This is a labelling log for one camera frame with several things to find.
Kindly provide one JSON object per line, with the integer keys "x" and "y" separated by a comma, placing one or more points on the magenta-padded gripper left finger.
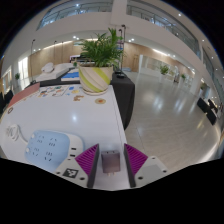
{"x": 87, "y": 160}

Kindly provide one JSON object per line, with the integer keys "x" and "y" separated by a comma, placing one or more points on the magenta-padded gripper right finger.
{"x": 136, "y": 159}

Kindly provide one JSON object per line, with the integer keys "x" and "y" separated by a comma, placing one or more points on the light blue power strip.
{"x": 48, "y": 148}

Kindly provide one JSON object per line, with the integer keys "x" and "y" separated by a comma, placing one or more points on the black-clothed table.
{"x": 125, "y": 96}

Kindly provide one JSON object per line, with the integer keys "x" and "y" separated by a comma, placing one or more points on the potted plant in striped pot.
{"x": 95, "y": 80}

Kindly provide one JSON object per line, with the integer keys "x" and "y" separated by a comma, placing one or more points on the black-covered side table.
{"x": 207, "y": 111}
{"x": 5, "y": 101}

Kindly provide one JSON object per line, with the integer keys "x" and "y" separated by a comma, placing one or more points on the blue flat board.
{"x": 70, "y": 76}

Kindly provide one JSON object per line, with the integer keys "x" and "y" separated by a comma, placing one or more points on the red flat sheet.
{"x": 23, "y": 95}

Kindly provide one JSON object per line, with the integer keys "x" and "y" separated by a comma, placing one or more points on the large background potted plant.
{"x": 164, "y": 69}

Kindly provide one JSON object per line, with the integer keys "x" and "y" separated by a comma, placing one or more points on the white architectural model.
{"x": 53, "y": 71}

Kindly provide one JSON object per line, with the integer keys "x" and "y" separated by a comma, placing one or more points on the black piano with display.
{"x": 75, "y": 58}

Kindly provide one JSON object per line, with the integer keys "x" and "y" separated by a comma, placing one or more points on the small background potted plant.
{"x": 17, "y": 76}

